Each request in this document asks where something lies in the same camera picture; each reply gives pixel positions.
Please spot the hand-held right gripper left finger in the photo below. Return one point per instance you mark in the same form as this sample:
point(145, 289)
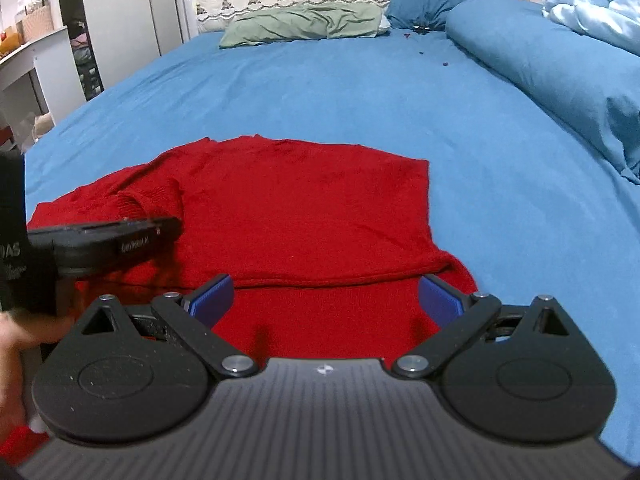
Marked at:
point(212, 301)

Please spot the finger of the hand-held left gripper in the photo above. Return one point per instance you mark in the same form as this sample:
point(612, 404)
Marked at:
point(150, 227)

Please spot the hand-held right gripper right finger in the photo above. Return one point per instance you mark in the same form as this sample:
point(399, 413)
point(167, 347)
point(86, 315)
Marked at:
point(440, 301)

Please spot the red knitted sweater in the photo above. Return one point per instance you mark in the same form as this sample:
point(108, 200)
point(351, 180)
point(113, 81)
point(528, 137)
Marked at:
point(305, 210)

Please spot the person's left hand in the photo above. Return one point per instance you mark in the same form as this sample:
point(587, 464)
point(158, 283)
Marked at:
point(15, 340)

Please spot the black storage rack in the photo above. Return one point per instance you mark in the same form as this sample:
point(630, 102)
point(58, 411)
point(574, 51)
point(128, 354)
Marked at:
point(82, 50)

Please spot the white desk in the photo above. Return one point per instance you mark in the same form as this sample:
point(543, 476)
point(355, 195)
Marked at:
point(35, 75)

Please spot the bed with blue sheet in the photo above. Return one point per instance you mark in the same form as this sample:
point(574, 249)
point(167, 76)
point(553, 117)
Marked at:
point(325, 90)

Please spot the white wardrobe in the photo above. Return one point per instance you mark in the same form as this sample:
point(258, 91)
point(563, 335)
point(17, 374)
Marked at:
point(130, 5)

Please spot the woven basket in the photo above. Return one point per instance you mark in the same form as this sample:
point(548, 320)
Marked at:
point(37, 22)

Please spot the green pillow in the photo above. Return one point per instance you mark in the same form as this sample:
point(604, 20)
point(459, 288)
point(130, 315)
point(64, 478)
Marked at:
point(300, 22)

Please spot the rolled blue duvet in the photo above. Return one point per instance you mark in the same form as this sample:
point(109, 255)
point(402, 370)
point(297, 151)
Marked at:
point(545, 60)

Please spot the dark hair clip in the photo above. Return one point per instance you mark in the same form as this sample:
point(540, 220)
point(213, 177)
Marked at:
point(422, 28)

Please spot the light blue comforter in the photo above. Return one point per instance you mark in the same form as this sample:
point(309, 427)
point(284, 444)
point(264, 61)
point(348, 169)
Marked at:
point(595, 5)

